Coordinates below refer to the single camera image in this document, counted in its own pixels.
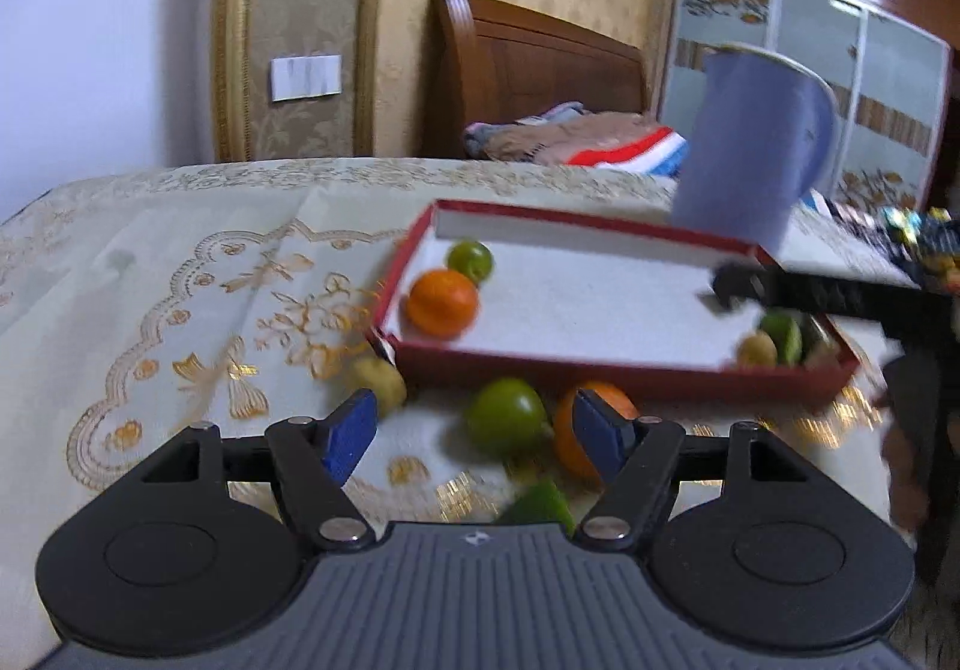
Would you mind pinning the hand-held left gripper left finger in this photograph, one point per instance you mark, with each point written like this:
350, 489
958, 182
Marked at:
352, 434

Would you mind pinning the round green fruit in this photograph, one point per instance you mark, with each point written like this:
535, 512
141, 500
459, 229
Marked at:
506, 415
470, 260
781, 334

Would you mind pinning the floral sliding-door wardrobe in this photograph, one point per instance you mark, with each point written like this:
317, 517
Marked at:
885, 55

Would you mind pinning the red cardboard tray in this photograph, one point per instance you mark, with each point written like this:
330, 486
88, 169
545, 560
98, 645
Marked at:
660, 379

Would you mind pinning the wooden bed headboard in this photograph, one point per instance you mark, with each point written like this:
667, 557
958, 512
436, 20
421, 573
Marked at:
525, 70

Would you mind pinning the orange tangerine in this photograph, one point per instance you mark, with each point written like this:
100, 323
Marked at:
611, 396
442, 302

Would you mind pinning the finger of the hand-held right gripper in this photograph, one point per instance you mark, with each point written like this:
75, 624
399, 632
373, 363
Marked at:
810, 295

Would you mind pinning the small yellow fruit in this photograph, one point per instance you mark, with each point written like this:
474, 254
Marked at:
381, 381
756, 349

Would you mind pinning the dark floral cloth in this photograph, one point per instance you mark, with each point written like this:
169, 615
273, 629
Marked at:
892, 235

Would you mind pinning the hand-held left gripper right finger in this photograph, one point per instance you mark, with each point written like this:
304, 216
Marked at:
600, 430

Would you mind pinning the folded striped blanket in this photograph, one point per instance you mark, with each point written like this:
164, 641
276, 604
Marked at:
540, 134

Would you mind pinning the green fruit piece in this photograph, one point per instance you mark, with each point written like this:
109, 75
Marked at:
536, 505

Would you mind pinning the white wall switch panel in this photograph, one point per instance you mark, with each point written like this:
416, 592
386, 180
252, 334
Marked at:
304, 78

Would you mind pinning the gold wall moulding frame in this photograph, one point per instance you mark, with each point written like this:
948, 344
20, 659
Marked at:
232, 40

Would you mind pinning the blue electric kettle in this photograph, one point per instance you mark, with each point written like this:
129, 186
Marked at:
742, 145

